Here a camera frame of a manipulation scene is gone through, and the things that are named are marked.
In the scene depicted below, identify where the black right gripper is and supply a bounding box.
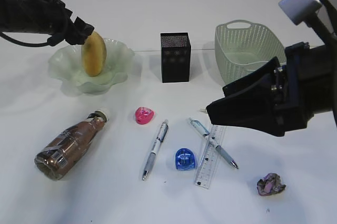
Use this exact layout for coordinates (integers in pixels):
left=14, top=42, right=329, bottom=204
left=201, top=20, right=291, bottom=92
left=206, top=42, right=336, bottom=137

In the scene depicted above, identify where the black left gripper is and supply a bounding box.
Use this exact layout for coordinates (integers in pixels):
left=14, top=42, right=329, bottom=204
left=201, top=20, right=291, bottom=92
left=40, top=0, right=94, bottom=46

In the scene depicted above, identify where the yellow sugared bread bun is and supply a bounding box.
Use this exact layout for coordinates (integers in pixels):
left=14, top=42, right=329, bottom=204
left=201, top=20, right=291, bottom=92
left=81, top=31, right=107, bottom=77

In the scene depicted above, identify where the pink grey paper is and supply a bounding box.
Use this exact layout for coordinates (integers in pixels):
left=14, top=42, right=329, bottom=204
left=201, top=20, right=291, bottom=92
left=256, top=173, right=286, bottom=196

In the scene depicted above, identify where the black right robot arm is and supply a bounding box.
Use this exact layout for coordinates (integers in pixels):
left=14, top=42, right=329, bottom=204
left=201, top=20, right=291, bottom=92
left=206, top=0, right=336, bottom=137

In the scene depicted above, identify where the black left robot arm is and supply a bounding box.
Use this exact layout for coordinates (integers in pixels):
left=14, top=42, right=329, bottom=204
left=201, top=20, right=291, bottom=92
left=1, top=0, right=94, bottom=48

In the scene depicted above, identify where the green glass wavy plate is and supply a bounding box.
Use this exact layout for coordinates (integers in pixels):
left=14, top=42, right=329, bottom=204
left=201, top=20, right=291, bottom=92
left=48, top=38, right=135, bottom=94

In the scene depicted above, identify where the cream white pen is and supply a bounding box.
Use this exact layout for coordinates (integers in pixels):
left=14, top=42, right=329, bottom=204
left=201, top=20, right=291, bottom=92
left=199, top=108, right=207, bottom=114

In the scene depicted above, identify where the light blue pen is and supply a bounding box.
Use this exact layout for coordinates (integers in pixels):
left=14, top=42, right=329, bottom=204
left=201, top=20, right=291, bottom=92
left=188, top=118, right=239, bottom=169

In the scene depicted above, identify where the green plastic woven basket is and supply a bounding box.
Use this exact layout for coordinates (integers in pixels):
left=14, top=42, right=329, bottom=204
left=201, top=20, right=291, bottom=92
left=214, top=20, right=286, bottom=84

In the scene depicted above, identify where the blue pencil sharpener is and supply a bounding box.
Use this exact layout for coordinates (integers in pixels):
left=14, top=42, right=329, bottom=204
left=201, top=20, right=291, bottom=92
left=175, top=148, right=196, bottom=171

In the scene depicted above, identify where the white grey-grip pen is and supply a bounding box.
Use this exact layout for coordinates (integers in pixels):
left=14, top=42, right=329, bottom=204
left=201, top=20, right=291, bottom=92
left=142, top=119, right=169, bottom=180

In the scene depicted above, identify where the black mesh pen holder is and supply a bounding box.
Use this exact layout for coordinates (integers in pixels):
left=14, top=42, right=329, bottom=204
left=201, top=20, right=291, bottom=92
left=160, top=33, right=191, bottom=83

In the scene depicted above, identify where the pink pencil sharpener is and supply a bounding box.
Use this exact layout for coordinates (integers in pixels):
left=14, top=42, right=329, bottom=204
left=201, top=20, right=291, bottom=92
left=135, top=107, right=155, bottom=125

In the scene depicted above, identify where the clear plastic ruler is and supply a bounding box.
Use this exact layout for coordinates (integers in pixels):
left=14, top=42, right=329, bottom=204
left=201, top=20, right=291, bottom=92
left=194, top=125, right=224, bottom=189

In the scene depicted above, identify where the brown coffee bottle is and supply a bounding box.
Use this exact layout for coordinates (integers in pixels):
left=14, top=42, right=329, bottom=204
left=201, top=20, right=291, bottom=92
left=34, top=108, right=110, bottom=180

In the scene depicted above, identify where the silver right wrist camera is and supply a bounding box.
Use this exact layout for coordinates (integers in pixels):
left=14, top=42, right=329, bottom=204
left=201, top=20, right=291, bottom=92
left=278, top=0, right=322, bottom=25

